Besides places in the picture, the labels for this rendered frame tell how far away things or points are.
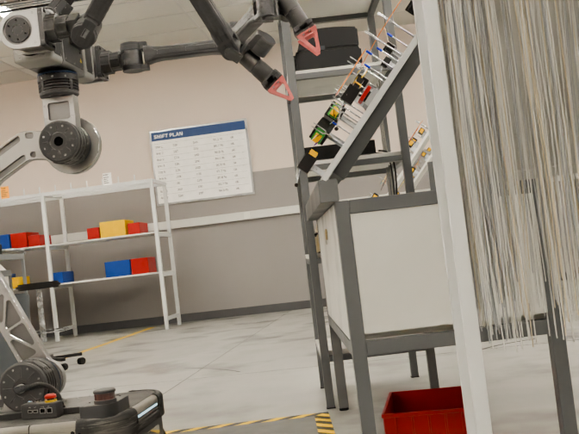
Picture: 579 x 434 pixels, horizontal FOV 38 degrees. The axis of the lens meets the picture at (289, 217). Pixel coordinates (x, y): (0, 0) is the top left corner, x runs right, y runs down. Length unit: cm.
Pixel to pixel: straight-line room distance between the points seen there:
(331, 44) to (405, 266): 163
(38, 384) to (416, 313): 125
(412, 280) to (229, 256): 810
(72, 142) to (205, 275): 769
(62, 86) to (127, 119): 796
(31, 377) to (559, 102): 190
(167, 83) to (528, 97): 921
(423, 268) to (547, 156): 76
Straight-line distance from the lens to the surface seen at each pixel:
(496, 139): 173
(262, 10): 268
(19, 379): 294
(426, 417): 268
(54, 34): 272
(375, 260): 237
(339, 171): 251
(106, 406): 267
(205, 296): 1049
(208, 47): 311
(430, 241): 239
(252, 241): 1036
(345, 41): 379
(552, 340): 248
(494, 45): 177
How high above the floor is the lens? 66
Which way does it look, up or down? 3 degrees up
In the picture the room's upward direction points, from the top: 7 degrees counter-clockwise
